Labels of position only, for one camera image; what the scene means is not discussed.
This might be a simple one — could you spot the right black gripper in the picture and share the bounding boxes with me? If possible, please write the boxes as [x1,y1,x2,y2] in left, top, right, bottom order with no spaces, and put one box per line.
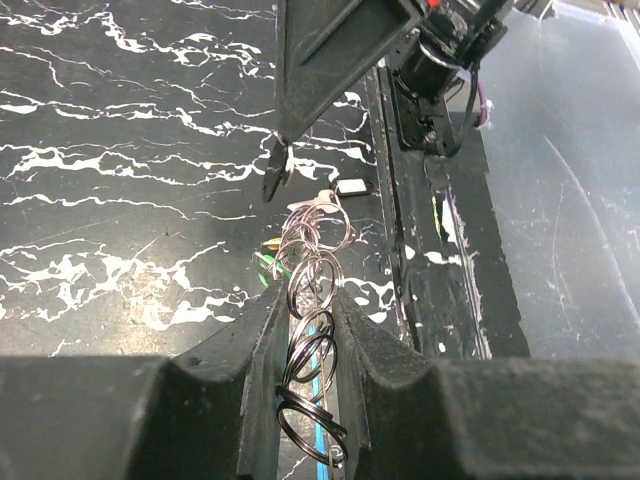
[275,0,513,143]

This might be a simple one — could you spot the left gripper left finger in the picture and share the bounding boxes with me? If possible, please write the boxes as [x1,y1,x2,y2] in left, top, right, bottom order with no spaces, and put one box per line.
[1,285,289,479]

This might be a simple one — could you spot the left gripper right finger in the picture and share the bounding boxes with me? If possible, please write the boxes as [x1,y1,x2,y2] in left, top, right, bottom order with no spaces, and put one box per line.
[332,292,639,479]

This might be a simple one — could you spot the blue organizer handle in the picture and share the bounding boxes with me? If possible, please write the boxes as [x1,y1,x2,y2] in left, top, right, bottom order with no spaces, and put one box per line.
[311,347,329,480]

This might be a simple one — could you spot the black tagged key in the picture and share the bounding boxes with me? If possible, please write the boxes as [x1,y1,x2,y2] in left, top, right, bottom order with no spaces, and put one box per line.
[262,140,291,203]

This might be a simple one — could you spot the metal key organizer with rings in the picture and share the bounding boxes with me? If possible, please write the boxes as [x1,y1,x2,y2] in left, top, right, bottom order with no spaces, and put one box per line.
[275,206,353,474]

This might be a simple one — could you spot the white tagged key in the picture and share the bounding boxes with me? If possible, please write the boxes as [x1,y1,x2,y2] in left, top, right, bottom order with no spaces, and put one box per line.
[287,178,374,214]

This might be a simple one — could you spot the green tagged key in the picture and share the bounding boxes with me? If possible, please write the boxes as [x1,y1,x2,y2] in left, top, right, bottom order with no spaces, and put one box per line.
[252,252,291,288]

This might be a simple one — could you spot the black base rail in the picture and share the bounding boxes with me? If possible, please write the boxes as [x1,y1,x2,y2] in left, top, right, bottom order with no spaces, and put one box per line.
[367,67,530,360]

